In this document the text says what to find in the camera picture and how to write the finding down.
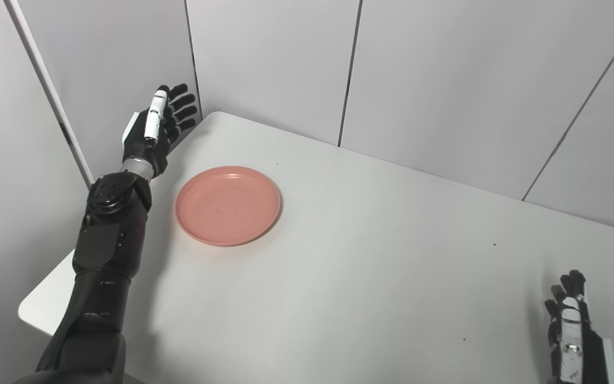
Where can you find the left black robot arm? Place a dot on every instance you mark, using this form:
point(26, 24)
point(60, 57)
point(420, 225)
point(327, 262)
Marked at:
point(102, 250)

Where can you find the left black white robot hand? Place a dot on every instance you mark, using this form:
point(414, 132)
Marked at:
point(144, 146)

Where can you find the pink round plate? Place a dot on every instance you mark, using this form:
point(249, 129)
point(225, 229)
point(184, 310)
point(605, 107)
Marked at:
point(227, 205)

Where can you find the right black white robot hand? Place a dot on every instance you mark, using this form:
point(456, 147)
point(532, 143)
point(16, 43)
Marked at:
point(579, 346)

